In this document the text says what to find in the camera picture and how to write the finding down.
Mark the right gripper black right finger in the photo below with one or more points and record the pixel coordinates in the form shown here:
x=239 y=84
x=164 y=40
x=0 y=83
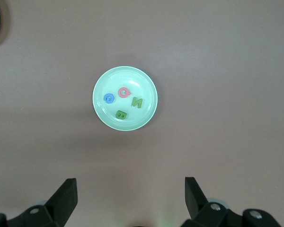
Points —
x=197 y=203

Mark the red letter Q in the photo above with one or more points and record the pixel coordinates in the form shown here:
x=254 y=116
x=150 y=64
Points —
x=119 y=92

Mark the green capital letter N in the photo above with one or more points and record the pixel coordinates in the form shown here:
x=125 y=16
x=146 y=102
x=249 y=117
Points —
x=137 y=102

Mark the blue letter G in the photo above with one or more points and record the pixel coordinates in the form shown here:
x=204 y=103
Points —
x=104 y=98

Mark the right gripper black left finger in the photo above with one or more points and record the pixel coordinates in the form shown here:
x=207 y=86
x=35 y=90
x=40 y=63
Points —
x=60 y=201

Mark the green plate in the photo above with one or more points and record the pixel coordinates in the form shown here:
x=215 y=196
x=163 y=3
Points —
x=137 y=120

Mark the green letter B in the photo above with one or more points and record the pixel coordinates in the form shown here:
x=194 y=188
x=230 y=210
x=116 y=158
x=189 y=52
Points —
x=118 y=112

